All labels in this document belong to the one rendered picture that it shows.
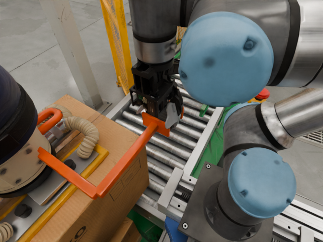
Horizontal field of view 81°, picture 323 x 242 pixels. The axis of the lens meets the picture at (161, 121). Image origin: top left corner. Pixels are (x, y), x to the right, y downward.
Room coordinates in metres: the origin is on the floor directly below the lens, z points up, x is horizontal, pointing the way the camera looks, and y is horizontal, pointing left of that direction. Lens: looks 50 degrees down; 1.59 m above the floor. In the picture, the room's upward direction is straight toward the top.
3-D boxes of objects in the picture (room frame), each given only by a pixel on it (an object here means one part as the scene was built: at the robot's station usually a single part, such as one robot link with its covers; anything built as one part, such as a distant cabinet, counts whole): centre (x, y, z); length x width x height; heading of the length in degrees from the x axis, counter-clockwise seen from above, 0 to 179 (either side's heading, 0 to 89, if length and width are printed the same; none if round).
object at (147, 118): (0.35, 0.00, 1.20); 0.09 x 0.08 x 0.05; 58
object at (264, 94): (0.63, -0.44, 1.02); 0.07 x 0.07 x 0.04
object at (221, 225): (0.14, -0.19, 1.09); 0.15 x 0.15 x 0.10
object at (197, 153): (1.23, -0.59, 0.50); 2.31 x 0.05 x 0.19; 150
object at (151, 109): (0.32, 0.01, 1.34); 0.09 x 0.08 x 0.12; 148
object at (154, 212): (0.38, 0.28, 0.58); 0.70 x 0.03 x 0.06; 60
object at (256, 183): (0.15, -0.19, 1.20); 0.13 x 0.12 x 0.14; 168
